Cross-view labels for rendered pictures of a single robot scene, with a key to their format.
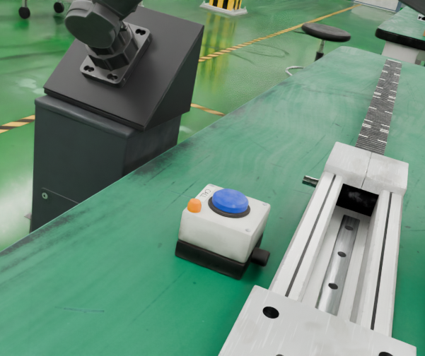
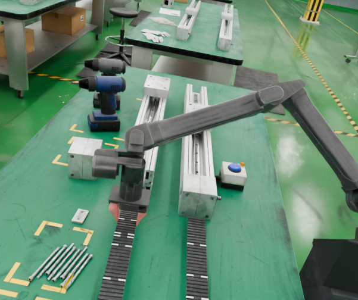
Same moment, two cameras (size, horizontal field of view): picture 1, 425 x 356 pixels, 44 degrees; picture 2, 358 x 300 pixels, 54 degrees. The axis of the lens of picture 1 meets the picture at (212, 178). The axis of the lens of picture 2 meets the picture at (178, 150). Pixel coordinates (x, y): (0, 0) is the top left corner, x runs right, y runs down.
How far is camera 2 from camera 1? 155 cm
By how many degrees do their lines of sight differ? 120
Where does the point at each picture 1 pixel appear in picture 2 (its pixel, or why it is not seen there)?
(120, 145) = not seen: hidden behind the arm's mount
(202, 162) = (270, 228)
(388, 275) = (186, 145)
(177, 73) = (329, 241)
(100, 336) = (237, 156)
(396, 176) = (187, 178)
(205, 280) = not seen: hidden behind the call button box
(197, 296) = not seen: hidden behind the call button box
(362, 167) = (201, 180)
